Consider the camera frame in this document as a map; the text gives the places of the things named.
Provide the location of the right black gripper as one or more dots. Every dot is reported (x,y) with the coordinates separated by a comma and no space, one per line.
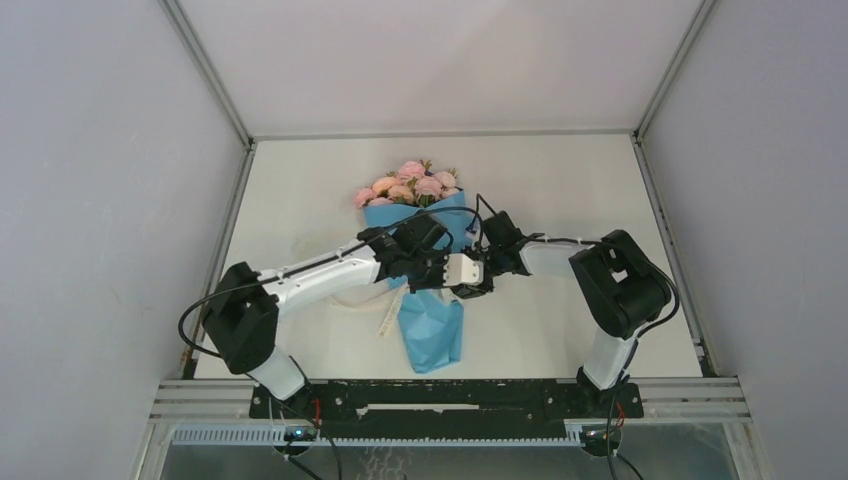
(469,290)

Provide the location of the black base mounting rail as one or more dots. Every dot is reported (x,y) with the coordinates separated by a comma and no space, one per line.
(449,409)

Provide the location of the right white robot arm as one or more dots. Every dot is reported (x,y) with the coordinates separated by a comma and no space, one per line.
(625,292)

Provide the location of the pink flower bunch stem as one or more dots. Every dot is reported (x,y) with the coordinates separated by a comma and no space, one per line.
(448,182)

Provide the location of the white printed ribbon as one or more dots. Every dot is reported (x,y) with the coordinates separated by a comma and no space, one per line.
(392,301)

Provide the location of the blue wrapping paper sheet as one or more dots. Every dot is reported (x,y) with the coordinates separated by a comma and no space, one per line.
(431,327)

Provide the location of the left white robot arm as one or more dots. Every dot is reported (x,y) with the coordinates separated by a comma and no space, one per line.
(241,316)

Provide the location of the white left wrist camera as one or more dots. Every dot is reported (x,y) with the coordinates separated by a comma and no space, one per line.
(461,269)

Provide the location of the left circuit board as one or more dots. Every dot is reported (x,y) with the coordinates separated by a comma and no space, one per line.
(300,434)

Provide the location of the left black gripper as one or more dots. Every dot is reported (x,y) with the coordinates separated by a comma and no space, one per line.
(437,281)

